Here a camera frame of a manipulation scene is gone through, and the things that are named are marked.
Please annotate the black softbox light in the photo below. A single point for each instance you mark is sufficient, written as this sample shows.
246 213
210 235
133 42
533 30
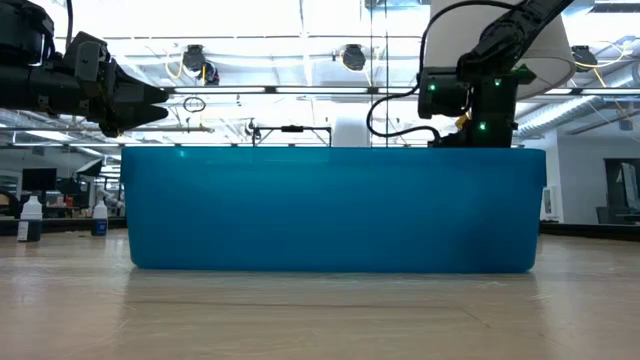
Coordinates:
92 167

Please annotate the grey horizontal pipe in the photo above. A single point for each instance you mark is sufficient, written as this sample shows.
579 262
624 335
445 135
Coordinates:
175 129

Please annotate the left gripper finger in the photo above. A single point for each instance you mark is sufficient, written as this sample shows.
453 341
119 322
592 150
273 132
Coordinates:
135 116
140 92

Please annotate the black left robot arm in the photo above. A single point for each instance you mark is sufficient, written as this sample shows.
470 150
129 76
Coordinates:
25 85

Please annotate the overhead black frame bar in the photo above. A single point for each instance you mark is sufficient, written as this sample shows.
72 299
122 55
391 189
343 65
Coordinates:
300 90

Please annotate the dark framed window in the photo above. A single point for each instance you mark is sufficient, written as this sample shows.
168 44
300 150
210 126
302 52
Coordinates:
612 200

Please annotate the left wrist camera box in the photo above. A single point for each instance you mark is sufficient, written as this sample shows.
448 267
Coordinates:
87 57

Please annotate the black ceiling spotlight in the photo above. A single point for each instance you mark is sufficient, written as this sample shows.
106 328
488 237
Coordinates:
194 57
251 129
353 57
584 55

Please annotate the small dark blue dropper bottle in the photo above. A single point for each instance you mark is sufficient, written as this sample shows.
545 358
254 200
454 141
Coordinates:
99 227

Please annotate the small black dropper bottle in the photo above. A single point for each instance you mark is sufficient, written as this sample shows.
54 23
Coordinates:
30 230

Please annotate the blue plastic bin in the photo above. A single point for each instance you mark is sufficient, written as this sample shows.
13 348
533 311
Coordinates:
330 210

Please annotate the black computer monitor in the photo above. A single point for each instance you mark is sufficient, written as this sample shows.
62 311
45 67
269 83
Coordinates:
39 179

